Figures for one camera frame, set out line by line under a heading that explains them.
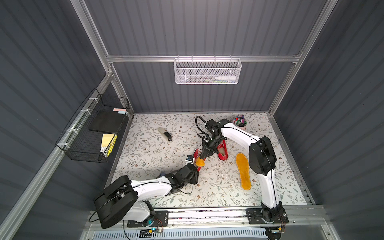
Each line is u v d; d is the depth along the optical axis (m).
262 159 0.55
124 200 0.42
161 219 0.73
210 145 0.79
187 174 0.65
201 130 0.91
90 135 0.73
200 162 0.81
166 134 1.02
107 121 0.76
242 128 0.98
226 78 0.90
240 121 0.99
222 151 0.95
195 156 0.92
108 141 0.63
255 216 0.73
